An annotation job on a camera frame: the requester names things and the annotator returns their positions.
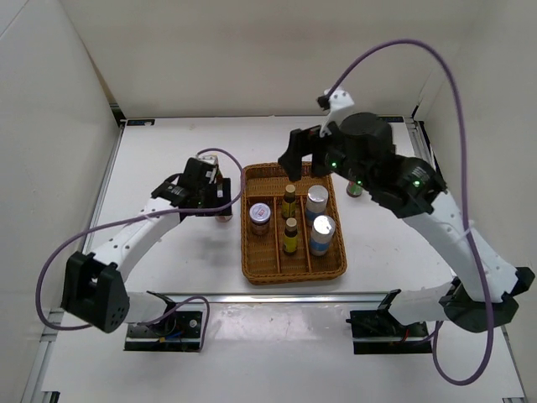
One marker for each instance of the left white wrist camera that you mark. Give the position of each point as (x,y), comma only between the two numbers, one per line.
(208,159)

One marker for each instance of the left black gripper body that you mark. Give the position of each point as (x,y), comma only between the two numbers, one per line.
(210,194)

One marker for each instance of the right green sauce bottle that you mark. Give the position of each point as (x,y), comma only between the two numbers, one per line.
(354,188)

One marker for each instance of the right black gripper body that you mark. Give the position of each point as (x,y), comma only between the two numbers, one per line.
(328,157)

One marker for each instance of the woven wicker basket tray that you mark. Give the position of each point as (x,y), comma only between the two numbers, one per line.
(264,261)

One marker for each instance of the small yellow bottle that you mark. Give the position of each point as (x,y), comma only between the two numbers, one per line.
(289,202)
(290,236)

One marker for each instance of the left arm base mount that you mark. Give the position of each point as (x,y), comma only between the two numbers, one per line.
(184,331)

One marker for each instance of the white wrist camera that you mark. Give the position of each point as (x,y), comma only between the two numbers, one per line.
(339,105)
(208,159)

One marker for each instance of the silver-top shaker bottle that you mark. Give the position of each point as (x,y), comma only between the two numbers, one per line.
(316,201)
(322,232)

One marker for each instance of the green sauce bottle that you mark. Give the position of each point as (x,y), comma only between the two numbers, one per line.
(354,188)
(218,176)

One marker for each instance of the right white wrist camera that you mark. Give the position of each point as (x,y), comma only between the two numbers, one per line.
(339,105)

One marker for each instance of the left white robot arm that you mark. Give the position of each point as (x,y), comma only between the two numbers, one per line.
(94,285)

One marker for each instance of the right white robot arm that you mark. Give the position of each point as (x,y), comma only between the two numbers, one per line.
(361,149)

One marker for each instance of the left green sauce bottle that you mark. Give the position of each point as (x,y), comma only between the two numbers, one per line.
(218,176)

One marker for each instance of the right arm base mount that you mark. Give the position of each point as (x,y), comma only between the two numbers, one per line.
(376,335)

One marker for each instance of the white-lid jar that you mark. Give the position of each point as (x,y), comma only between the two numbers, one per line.
(223,218)
(260,215)

